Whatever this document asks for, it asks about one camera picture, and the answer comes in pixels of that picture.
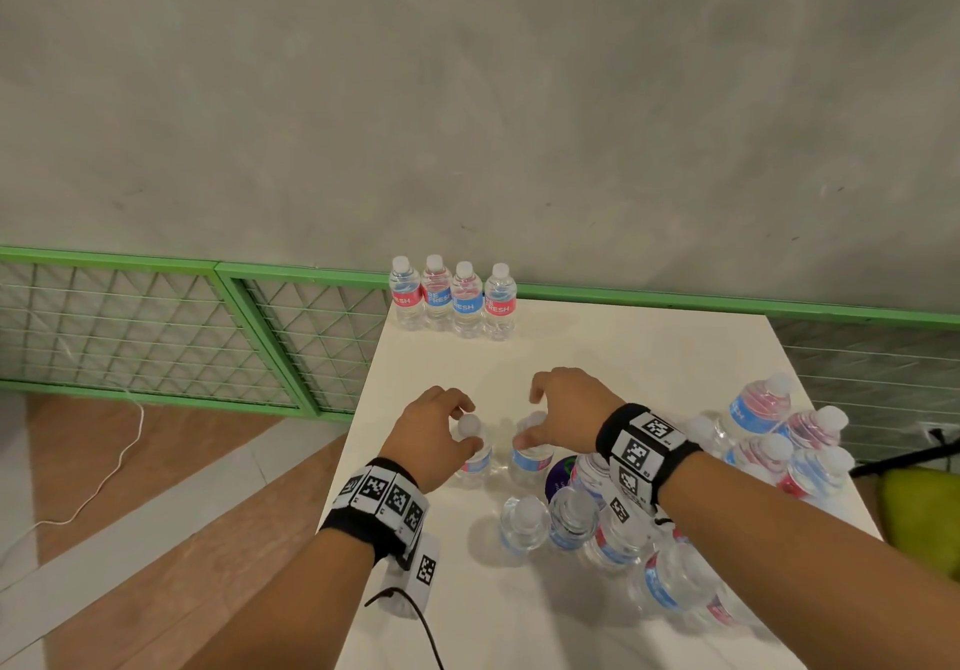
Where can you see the black marker-tag wristband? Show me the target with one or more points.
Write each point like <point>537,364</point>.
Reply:
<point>375,500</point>
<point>637,452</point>

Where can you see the person's left forearm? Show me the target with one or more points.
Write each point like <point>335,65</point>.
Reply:
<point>292,609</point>

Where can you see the green metal mesh fence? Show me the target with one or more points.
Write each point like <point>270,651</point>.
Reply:
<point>112,260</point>

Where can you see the white table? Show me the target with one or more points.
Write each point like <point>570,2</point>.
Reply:
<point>637,347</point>

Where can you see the wooden-backed green seat chair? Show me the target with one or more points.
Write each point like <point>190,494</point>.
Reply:
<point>922,519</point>

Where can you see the group of water bottles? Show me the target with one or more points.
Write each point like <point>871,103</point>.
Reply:
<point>754,410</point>

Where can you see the person's left hand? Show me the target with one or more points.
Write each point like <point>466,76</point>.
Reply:
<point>424,440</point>

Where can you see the person's right forearm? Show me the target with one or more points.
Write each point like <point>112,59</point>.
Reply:
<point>810,564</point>

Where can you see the purple round sticker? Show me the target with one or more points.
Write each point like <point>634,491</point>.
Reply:
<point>561,476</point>

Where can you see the person's right hand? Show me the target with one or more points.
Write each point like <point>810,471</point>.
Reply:
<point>577,410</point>

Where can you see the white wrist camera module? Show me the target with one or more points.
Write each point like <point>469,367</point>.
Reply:
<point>420,572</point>
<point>619,509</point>

